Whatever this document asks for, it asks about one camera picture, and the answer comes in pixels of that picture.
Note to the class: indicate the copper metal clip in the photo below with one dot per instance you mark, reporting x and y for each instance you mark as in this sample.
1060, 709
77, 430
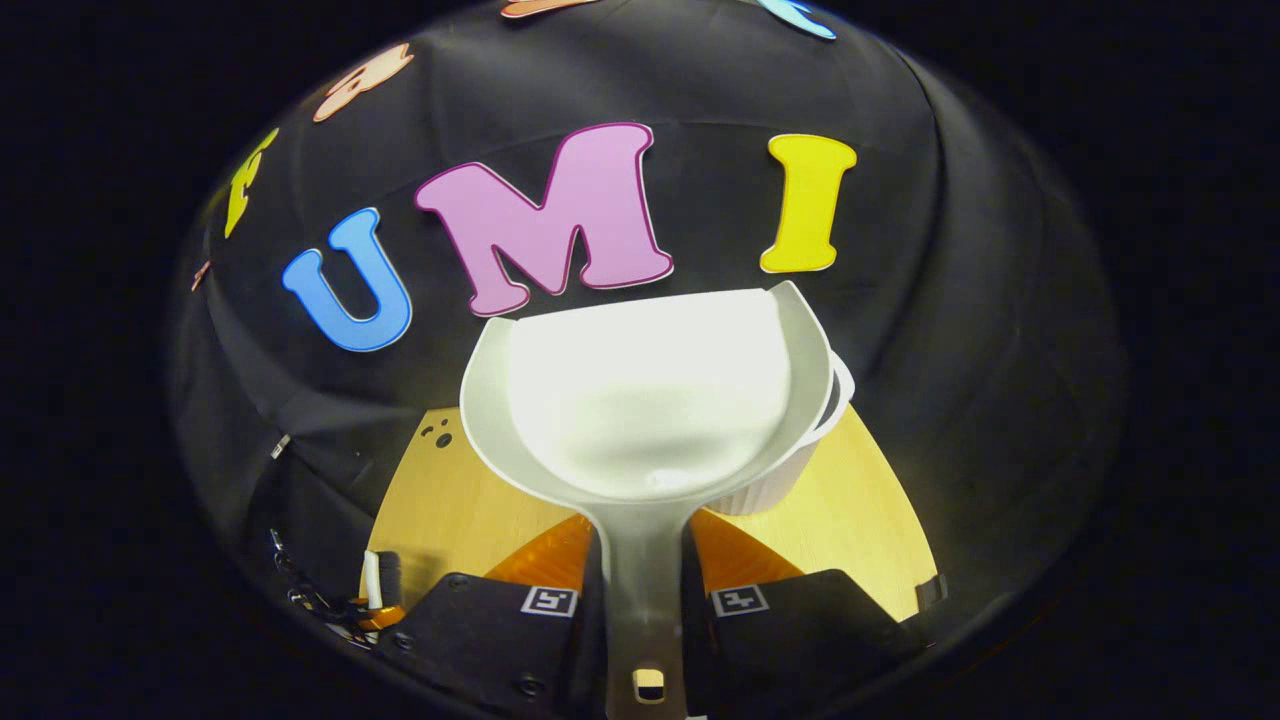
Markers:
201, 275

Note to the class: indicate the silver metal clip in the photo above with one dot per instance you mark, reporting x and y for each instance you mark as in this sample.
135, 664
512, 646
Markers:
281, 446

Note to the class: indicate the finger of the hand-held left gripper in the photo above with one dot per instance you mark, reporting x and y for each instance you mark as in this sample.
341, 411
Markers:
380, 613

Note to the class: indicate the white plastic dustpan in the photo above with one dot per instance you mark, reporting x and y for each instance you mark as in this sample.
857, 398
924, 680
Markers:
650, 400

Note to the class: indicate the small white broom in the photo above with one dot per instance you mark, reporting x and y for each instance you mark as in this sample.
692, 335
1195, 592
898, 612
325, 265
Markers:
371, 575

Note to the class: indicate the wooden desktop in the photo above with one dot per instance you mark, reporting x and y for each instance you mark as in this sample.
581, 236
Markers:
450, 500

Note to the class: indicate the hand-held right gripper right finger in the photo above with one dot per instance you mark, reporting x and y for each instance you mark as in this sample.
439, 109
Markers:
800, 640

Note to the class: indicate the black table clamp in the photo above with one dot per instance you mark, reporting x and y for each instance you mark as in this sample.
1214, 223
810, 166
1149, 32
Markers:
931, 592

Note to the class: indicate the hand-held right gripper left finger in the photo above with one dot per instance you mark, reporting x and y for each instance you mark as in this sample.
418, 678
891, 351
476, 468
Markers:
500, 640

